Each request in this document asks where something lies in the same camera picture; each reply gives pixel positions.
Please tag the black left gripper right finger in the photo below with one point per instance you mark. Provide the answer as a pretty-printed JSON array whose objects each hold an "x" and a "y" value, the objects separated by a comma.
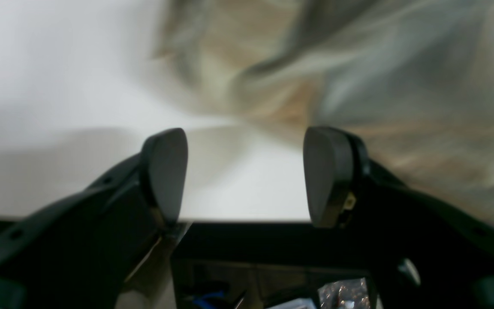
[{"x": 419, "y": 250}]

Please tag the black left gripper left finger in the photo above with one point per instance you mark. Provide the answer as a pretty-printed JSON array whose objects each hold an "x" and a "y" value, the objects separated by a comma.
[{"x": 77, "y": 252}]

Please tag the beige grey T-shirt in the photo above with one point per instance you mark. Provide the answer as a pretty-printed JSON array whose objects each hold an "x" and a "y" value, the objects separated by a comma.
[{"x": 413, "y": 78}]

